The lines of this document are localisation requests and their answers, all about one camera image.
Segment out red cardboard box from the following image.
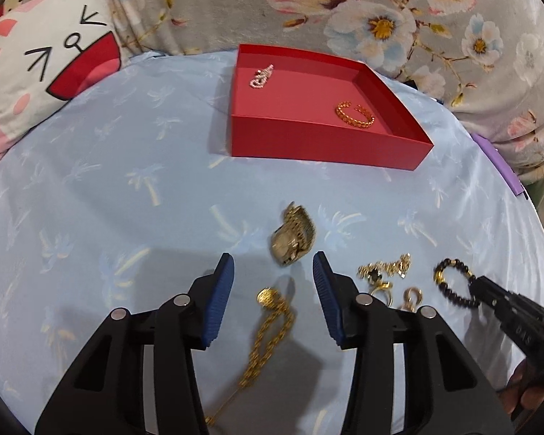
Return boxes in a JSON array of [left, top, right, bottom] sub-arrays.
[[229, 44, 435, 172]]

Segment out pearl bead bracelet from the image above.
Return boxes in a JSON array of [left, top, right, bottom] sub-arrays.
[[249, 66, 275, 89]]

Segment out black bead bracelet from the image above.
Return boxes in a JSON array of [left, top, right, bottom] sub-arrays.
[[433, 258, 481, 308]]

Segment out gold wrist watch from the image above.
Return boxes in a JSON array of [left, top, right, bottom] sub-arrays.
[[269, 202, 317, 267]]

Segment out grey floral blanket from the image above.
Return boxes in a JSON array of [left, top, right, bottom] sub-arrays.
[[0, 0, 544, 186]]

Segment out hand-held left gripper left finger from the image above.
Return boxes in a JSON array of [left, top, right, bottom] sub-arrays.
[[34, 253, 235, 435]]

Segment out gold necklace with dark stones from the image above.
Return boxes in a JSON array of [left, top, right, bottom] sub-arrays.
[[357, 254, 412, 284]]

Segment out gold ring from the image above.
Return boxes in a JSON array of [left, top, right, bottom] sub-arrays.
[[371, 281, 394, 307]]

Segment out person's right hand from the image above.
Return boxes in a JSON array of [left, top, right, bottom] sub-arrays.
[[501, 359, 544, 420]]

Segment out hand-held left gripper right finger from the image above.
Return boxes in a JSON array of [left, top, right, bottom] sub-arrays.
[[313, 250, 515, 435]]

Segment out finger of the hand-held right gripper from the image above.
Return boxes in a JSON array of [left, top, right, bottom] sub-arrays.
[[469, 275, 544, 327]]

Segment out gold cuff bracelet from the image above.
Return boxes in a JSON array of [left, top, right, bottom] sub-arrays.
[[335, 101, 376, 130]]

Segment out light blue palm-print sheet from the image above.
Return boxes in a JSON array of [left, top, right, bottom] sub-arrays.
[[0, 47, 544, 435]]

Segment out gold chain necklace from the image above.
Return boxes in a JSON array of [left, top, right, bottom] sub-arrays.
[[204, 286, 297, 424]]

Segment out white cartoon face pillow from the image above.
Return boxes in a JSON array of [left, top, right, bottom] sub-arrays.
[[0, 0, 123, 164]]

